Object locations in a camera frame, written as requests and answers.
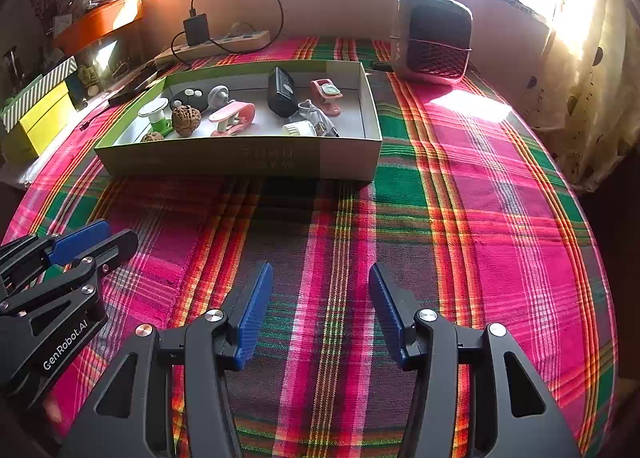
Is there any black charger cable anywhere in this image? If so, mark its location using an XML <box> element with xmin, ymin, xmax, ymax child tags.
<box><xmin>171</xmin><ymin>0</ymin><xmax>285</xmax><ymax>59</ymax></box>

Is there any black tablet device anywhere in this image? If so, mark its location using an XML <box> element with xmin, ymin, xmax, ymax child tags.
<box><xmin>107</xmin><ymin>63</ymin><xmax>168</xmax><ymax>106</ymax></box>

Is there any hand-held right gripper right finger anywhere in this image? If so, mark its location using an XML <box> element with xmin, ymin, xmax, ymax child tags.
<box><xmin>368</xmin><ymin>263</ymin><xmax>583</xmax><ymax>458</ymax></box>

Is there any striped white box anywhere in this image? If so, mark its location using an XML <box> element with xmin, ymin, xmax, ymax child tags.
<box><xmin>0</xmin><ymin>57</ymin><xmax>79</xmax><ymax>134</ymax></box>

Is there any black cable with plug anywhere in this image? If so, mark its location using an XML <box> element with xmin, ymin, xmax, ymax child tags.
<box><xmin>79</xmin><ymin>105</ymin><xmax>113</xmax><ymax>131</ymax></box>

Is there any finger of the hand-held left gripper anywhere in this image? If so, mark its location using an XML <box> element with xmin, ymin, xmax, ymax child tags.
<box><xmin>0</xmin><ymin>229</ymin><xmax>140</xmax><ymax>400</ymax></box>
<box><xmin>0</xmin><ymin>219</ymin><xmax>112</xmax><ymax>284</ymax></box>

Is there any white disc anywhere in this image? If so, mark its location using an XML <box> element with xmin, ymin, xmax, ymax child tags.
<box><xmin>137</xmin><ymin>99</ymin><xmax>173</xmax><ymax>135</ymax></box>

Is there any white ribbed cap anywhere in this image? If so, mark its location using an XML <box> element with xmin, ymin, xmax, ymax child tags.
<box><xmin>281</xmin><ymin>121</ymin><xmax>321</xmax><ymax>138</ymax></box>

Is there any white mushroom-shaped knob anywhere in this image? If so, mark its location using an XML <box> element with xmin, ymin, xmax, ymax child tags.
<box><xmin>207</xmin><ymin>84</ymin><xmax>236</xmax><ymax>111</ymax></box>

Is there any plaid blanket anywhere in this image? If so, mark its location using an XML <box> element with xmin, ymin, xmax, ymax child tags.
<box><xmin>10</xmin><ymin>35</ymin><xmax>618</xmax><ymax>458</ymax></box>

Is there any cluttered glass side shelf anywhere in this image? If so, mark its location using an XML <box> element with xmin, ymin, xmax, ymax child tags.
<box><xmin>65</xmin><ymin>35</ymin><xmax>151</xmax><ymax>99</ymax></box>

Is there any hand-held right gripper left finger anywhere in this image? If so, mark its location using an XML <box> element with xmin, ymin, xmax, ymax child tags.
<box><xmin>57</xmin><ymin>260</ymin><xmax>275</xmax><ymax>458</ymax></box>

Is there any yellow box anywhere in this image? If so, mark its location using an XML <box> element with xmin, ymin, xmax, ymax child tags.
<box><xmin>0</xmin><ymin>83</ymin><xmax>76</xmax><ymax>164</ymax></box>

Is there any black charger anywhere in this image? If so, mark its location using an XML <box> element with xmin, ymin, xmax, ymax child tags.
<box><xmin>183</xmin><ymin>14</ymin><xmax>207</xmax><ymax>47</ymax></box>

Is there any spotted cream curtain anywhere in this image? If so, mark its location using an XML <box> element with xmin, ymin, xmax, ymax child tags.
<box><xmin>520</xmin><ymin>0</ymin><xmax>631</xmax><ymax>194</ymax></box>

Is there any beige power strip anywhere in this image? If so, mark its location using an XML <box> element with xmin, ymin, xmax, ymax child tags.
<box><xmin>154</xmin><ymin>29</ymin><xmax>272</xmax><ymax>70</ymax></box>

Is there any white cable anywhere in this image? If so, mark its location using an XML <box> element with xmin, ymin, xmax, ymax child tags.
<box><xmin>297</xmin><ymin>100</ymin><xmax>341</xmax><ymax>139</ymax></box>

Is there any black remote device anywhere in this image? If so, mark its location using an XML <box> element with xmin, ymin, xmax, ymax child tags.
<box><xmin>267</xmin><ymin>66</ymin><xmax>298</xmax><ymax>118</ymax></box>

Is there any green cardboard box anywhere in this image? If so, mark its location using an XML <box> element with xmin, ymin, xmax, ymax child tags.
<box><xmin>94</xmin><ymin>60</ymin><xmax>383</xmax><ymax>184</ymax></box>

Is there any pink mesh heater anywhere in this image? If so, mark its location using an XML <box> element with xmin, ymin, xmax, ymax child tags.
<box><xmin>389</xmin><ymin>0</ymin><xmax>473</xmax><ymax>85</ymax></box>

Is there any round black white gadget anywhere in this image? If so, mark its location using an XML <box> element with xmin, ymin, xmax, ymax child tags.
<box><xmin>169</xmin><ymin>87</ymin><xmax>206</xmax><ymax>111</ymax></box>

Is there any pink wristwatch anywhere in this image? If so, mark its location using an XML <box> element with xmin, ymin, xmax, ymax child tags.
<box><xmin>309</xmin><ymin>79</ymin><xmax>344</xmax><ymax>117</ymax></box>

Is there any orange shelf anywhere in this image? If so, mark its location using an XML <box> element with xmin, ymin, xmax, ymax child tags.
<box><xmin>51</xmin><ymin>0</ymin><xmax>146</xmax><ymax>53</ymax></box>

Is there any smooth brown walnut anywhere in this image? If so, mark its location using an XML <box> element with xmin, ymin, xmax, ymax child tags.
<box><xmin>171</xmin><ymin>105</ymin><xmax>202</xmax><ymax>138</ymax></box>

